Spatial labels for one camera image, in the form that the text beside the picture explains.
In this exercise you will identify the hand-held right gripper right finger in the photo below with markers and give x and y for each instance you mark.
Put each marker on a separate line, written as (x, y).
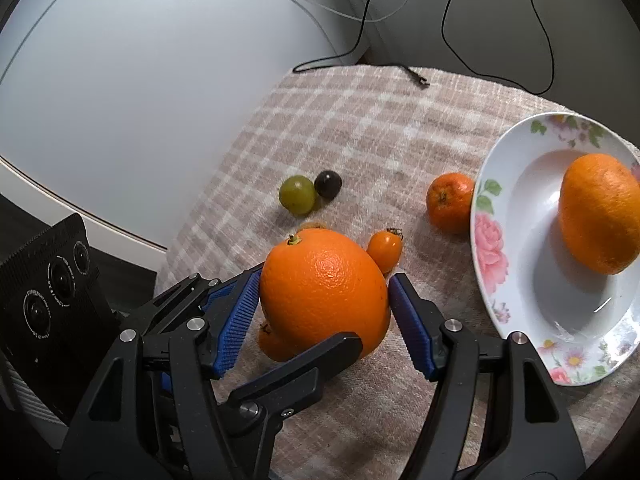
(412, 327)

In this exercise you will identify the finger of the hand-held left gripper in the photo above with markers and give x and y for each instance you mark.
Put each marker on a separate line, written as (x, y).
(300, 375)
(175, 292)

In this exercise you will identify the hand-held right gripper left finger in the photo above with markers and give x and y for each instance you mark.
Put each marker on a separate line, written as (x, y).
(237, 327)

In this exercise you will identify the large orange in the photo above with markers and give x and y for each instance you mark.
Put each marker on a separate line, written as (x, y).
(597, 215)
(325, 285)

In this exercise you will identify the small mandarin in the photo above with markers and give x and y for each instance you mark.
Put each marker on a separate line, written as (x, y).
(447, 205)

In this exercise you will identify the white floral plate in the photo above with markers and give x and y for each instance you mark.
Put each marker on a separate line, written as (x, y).
(540, 260)

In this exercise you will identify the green grape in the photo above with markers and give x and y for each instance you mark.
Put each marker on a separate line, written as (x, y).
(297, 193)

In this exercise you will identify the dark grape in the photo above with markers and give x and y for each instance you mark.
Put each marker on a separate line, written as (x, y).
(328, 184)

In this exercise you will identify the person's left forearm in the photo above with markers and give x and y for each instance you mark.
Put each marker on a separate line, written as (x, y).
(25, 390)

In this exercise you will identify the beige checked tablecloth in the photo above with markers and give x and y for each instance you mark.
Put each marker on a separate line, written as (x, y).
(375, 125)

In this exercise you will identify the white panel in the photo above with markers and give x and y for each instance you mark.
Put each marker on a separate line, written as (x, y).
(150, 85)

